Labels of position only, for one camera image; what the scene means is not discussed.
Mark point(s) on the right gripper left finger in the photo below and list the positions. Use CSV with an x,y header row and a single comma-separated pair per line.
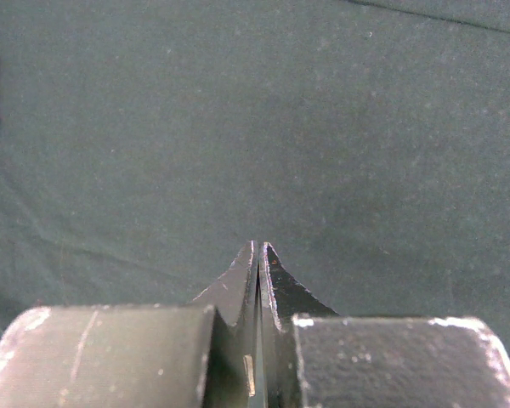
x,y
233,296

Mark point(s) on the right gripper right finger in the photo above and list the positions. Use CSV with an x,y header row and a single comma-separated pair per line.
x,y
281,297

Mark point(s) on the black t shirt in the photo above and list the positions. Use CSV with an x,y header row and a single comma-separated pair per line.
x,y
142,143

